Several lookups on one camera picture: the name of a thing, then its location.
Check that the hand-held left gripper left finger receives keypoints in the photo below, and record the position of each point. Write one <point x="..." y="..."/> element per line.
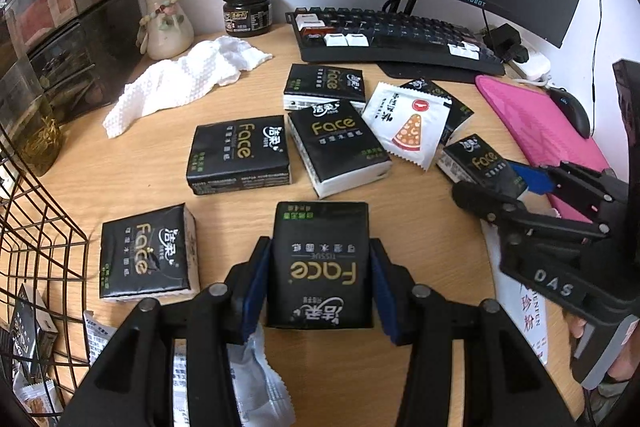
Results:
<point x="255" y="287"/>

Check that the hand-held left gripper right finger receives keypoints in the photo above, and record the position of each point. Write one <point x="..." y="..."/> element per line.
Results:
<point x="382" y="292"/>

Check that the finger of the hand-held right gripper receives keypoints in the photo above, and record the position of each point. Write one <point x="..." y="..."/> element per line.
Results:
<point x="500" y="207"/>
<point x="532" y="179"/>

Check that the black tissue pack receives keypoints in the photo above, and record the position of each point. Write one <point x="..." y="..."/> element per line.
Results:
<point x="32" y="327"/>
<point x="320" y="267"/>
<point x="475" y="159"/>

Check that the white long snack packet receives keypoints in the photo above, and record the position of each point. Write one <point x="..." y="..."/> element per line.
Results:
<point x="35" y="399"/>
<point x="97" y="337"/>
<point x="272" y="387"/>

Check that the white sachet with red logo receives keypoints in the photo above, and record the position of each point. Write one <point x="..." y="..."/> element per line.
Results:
<point x="400" y="117"/>

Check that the wooden desktop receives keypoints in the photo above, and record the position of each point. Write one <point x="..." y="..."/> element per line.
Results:
<point x="240" y="227"/>

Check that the person's right hand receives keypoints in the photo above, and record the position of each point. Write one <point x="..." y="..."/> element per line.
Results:
<point x="622" y="364"/>

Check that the pink mouse mat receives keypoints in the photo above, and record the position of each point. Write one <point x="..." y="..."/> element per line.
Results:
<point x="540" y="127"/>

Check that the black computer mouse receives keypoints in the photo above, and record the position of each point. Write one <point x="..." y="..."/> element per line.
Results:
<point x="572" y="109"/>

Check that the white power strip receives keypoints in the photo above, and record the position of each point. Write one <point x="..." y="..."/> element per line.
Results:
<point x="530" y="66"/>

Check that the black power adapter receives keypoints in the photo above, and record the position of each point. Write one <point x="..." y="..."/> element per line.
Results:
<point x="505" y="38"/>

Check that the black mechanical keyboard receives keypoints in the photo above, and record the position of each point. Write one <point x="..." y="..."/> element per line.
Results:
<point x="400" y="32"/>

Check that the white paper towel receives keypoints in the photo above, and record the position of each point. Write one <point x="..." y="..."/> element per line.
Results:
<point x="175" y="82"/>

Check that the cream ceramic vase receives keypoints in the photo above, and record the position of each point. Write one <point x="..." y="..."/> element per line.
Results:
<point x="167" y="37"/>

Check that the clear glass with gold print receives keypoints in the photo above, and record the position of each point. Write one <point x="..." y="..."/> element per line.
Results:
<point x="35" y="132"/>

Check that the dark glass jar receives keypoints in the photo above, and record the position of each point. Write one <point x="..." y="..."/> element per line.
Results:
<point x="247" y="14"/>

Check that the dark translucent drawer cabinet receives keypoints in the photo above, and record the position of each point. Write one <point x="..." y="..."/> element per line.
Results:
<point x="75" y="7"/>

